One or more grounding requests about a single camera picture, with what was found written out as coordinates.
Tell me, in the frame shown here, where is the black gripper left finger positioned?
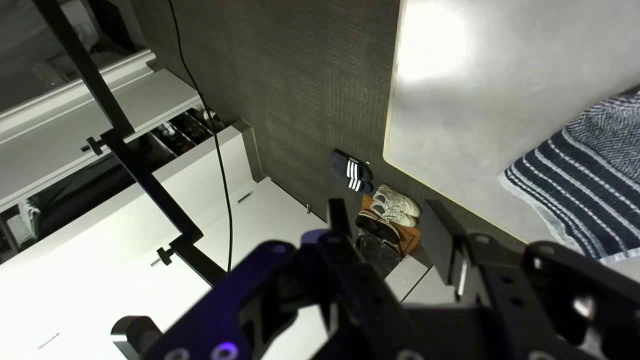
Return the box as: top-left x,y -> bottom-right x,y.
142,199 -> 402,360

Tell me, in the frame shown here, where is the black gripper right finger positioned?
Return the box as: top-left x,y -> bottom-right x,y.
426,199 -> 640,360

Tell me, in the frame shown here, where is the blue white striped towel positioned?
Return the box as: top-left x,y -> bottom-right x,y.
498,87 -> 640,267

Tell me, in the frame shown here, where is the dark shoe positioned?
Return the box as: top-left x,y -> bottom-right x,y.
354,209 -> 406,249

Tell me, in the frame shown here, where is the orange shoe tray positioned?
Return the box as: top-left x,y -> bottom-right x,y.
358,194 -> 424,258

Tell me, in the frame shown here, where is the white sneaker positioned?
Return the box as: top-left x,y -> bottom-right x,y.
368,184 -> 424,230

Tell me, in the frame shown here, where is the blue white striped sandal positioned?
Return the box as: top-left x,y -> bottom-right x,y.
330,148 -> 376,196

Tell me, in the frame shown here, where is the grey textured rug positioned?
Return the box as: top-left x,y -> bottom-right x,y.
128,0 -> 402,226

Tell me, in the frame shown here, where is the white long ledge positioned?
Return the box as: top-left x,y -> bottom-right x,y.
0,46 -> 206,215

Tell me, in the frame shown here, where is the thin black floor cable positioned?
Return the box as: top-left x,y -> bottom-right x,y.
166,0 -> 235,273

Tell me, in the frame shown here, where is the black camera stand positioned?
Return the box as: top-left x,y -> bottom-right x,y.
31,0 -> 228,286

